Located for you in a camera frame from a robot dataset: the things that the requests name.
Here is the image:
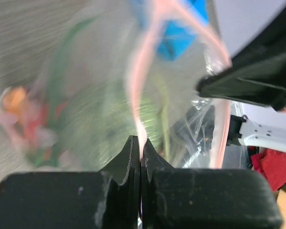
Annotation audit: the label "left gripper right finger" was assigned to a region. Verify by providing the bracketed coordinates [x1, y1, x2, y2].
[141, 142, 283, 229]

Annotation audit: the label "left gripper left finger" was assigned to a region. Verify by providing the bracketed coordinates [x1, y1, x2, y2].
[0, 136, 140, 229]

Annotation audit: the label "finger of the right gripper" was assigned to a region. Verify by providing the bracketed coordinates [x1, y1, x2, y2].
[196, 49, 286, 113]

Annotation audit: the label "green scallion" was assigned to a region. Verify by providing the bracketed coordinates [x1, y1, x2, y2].
[33, 17, 111, 171]

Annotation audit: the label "green netted melon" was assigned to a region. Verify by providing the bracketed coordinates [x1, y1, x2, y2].
[59, 75, 171, 170]

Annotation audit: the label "red apple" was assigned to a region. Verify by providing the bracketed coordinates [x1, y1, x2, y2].
[22, 100, 59, 148]

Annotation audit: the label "clear zip top bag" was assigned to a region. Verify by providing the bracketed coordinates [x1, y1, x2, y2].
[0, 0, 244, 171]

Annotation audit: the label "orange carrot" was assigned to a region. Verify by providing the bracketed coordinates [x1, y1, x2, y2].
[3, 86, 28, 118]

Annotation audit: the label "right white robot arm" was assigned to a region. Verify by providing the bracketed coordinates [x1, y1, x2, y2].
[197, 6, 286, 152]

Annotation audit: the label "blue folded cloth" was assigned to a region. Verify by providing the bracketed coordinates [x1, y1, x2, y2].
[129, 0, 209, 61]

